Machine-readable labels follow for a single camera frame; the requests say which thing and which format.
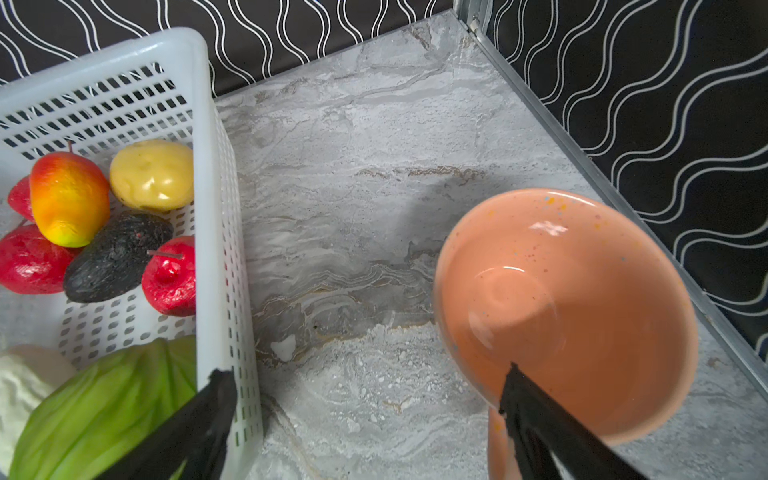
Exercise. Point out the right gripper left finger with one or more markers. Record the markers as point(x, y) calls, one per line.
point(192, 443)

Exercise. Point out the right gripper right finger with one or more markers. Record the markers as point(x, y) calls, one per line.
point(543, 432)

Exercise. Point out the orange ceramic bowl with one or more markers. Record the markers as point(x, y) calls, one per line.
point(581, 299)

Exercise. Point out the red yellow mango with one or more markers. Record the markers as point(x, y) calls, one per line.
point(69, 198)

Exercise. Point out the white plastic basket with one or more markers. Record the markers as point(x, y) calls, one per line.
point(155, 87)

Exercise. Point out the white daikon radish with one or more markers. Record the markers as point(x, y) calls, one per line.
point(29, 374)

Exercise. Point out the yellow potato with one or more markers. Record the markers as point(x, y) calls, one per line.
point(155, 175)

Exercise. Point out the green cabbage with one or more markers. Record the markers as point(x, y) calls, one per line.
point(106, 410)

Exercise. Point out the black avocado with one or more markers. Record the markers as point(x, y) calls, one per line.
point(114, 262)

